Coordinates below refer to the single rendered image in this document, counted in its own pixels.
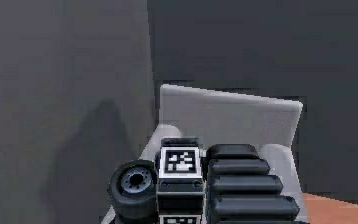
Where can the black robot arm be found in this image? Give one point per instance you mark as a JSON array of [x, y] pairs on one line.
[[240, 186]]

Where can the white pillow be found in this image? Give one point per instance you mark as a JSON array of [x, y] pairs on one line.
[[277, 160], [157, 140]]

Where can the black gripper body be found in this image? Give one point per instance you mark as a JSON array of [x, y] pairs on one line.
[[133, 190]]

